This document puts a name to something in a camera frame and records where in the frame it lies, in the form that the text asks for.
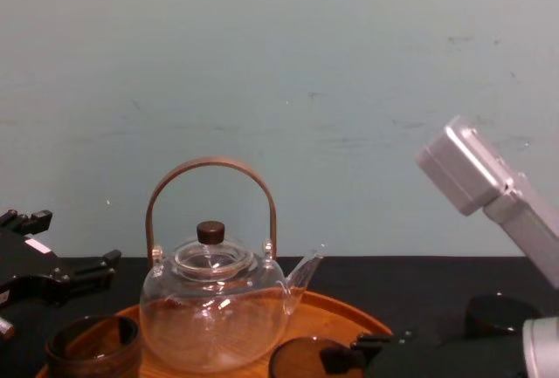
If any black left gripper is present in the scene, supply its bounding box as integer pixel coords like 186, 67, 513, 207
0, 209, 123, 309

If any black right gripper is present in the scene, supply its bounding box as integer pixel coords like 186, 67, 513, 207
320, 329, 527, 378

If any round brown wooden tray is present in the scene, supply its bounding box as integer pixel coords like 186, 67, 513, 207
34, 287, 394, 378

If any dark brown glass cup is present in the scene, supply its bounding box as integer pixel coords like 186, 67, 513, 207
267, 335, 364, 378
45, 315, 142, 378
464, 293, 543, 340

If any black table cloth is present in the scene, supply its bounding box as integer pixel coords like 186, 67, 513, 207
0, 255, 559, 378

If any glass teapot lid dark knob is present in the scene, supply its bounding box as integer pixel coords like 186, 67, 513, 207
174, 220, 255, 281

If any clear glass teapot wooden handle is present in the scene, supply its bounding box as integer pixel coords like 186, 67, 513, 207
139, 156, 327, 374

